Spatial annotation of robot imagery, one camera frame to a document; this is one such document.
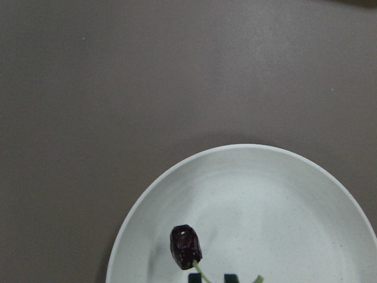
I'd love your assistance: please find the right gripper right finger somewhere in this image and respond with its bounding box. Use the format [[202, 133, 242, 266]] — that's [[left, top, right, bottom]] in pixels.
[[224, 274, 239, 283]]

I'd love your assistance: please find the white round plate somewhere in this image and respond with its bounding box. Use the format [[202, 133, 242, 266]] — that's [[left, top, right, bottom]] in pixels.
[[106, 144, 376, 282]]

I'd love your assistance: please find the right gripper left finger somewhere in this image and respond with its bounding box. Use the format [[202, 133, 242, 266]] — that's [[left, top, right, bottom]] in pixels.
[[188, 273, 201, 283]]

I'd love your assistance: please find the dark cherry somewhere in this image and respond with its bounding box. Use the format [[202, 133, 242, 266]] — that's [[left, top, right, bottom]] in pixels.
[[170, 224, 210, 282]]

